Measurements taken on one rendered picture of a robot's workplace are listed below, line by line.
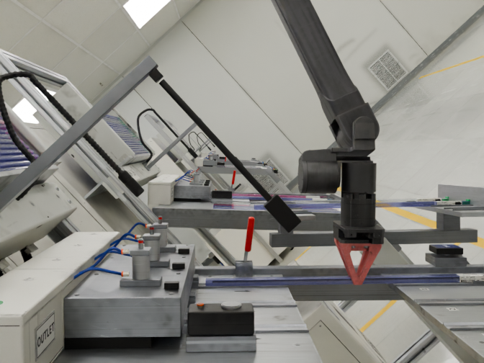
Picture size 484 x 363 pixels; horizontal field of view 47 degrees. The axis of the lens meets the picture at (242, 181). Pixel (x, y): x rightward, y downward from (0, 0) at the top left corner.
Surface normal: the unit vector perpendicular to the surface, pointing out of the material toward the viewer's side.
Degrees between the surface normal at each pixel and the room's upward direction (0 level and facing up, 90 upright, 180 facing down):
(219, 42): 90
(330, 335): 90
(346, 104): 80
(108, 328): 90
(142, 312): 90
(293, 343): 43
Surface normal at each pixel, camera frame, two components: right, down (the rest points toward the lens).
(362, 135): 0.06, -0.16
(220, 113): 0.04, 0.07
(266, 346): 0.00, -1.00
